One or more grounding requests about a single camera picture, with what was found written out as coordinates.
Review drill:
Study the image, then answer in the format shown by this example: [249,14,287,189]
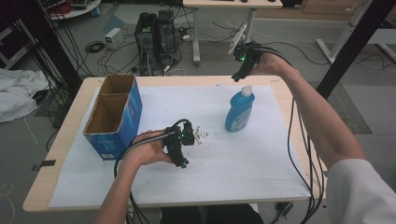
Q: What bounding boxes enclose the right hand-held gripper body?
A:
[228,23,264,68]

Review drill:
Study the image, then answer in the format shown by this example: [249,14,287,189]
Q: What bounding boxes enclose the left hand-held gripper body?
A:
[163,119,209,160]

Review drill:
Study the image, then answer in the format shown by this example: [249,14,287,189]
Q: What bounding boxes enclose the blue detergent bottle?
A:
[224,85,256,133]

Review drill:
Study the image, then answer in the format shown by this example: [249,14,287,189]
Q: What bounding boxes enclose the person's right hand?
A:
[250,50,295,78]

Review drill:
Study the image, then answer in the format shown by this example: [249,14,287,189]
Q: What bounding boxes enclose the person's left hand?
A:
[122,130,173,169]

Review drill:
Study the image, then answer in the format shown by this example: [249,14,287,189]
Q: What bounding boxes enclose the white-legged wooden desk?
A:
[182,0,284,67]

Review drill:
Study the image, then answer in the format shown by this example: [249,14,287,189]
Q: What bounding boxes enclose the blue cardboard box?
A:
[82,74,144,161]

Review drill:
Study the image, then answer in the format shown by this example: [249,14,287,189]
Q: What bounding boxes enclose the black computer tower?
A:
[134,11,158,77]
[156,9,177,64]

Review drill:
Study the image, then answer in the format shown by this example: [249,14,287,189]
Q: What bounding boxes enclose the white stand legs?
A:
[316,0,396,65]

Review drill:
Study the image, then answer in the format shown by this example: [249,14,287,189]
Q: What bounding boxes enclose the grey floor mat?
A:
[309,81,374,135]

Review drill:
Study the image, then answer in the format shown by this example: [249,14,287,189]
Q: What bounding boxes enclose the small white box device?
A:
[104,27,125,50]

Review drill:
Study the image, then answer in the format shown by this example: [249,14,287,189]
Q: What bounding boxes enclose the black tape strip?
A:
[31,159,57,173]

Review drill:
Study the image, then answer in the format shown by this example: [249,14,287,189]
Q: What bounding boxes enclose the black curtain stand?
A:
[18,0,84,95]

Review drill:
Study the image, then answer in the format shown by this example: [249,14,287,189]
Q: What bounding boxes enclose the round white table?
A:
[46,0,103,21]

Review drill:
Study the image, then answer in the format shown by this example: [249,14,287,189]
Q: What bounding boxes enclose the white cloth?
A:
[0,67,50,124]

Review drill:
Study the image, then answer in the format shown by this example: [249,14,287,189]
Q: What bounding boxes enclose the person's white sleeve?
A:
[325,158,396,224]

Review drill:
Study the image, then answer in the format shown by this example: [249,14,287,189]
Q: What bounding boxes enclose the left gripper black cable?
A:
[113,118,191,224]

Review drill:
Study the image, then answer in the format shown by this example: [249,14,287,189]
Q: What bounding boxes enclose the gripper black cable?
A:
[257,46,316,224]
[113,118,191,224]

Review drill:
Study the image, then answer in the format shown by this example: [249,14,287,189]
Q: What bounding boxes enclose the long black floor cable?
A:
[261,40,322,67]

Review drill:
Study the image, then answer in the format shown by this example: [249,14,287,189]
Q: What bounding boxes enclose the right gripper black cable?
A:
[257,46,316,224]

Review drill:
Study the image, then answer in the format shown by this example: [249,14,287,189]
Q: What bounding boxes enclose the black metal post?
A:
[315,0,396,100]

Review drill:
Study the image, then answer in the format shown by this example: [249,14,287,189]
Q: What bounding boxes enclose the coiled black cable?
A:
[84,40,106,54]

